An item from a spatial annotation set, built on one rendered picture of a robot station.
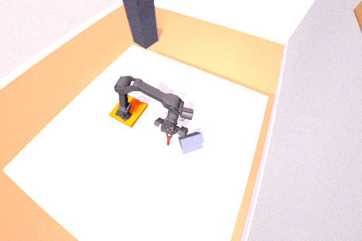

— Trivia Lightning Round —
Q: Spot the lavender sloped panel with square hole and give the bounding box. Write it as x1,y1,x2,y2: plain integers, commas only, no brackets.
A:
178,132,205,154

